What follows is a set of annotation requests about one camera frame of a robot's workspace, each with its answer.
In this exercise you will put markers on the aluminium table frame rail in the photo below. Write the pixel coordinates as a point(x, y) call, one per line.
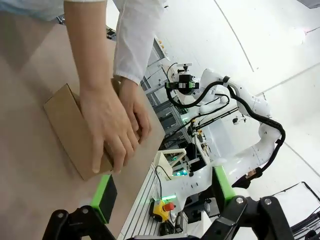
point(140, 212)

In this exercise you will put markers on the metal equipment rack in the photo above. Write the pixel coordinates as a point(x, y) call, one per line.
point(160, 100)

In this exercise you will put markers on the yellow red emergency stop button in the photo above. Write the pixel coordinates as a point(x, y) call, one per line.
point(161, 211)

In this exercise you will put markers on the person in white jacket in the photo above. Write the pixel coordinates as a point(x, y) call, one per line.
point(135, 37)

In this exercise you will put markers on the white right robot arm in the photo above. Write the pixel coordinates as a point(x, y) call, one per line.
point(250, 105)

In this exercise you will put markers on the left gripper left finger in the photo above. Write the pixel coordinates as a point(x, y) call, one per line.
point(105, 197)

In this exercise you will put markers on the brown cardboard box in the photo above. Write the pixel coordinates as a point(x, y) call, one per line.
point(67, 125)

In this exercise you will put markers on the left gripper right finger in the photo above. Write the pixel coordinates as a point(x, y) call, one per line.
point(250, 220)

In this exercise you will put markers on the white panel black frame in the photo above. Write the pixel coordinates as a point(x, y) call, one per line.
point(297, 205)

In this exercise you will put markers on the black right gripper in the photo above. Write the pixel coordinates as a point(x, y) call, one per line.
point(185, 83)

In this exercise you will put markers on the person's right forearm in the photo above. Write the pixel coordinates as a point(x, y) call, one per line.
point(87, 45)

